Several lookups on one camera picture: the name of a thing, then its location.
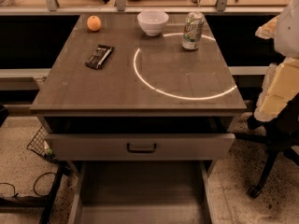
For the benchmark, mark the drawer with black handle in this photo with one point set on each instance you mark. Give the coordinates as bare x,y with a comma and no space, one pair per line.
140,147

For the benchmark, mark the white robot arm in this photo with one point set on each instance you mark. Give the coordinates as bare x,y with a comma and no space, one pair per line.
281,81

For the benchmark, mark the grey drawer cabinet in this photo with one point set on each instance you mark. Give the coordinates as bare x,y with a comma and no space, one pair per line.
148,85

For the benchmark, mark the open bottom drawer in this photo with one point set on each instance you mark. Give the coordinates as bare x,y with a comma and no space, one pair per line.
142,192

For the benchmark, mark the black snack bar packet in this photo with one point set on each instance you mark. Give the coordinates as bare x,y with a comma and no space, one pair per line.
97,59

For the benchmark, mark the green 7up soda can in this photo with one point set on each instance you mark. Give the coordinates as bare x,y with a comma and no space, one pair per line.
193,30

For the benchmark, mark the white ceramic bowl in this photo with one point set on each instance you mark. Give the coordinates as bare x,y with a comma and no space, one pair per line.
152,22

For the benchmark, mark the orange fruit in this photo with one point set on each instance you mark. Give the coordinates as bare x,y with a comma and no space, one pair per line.
94,23

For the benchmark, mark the black office chair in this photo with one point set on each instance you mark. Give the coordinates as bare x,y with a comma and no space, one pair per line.
282,133

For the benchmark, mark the black metal floor stand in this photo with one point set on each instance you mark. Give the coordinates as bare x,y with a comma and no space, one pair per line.
44,202

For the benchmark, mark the black wire basket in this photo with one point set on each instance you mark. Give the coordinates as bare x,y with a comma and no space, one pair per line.
40,147

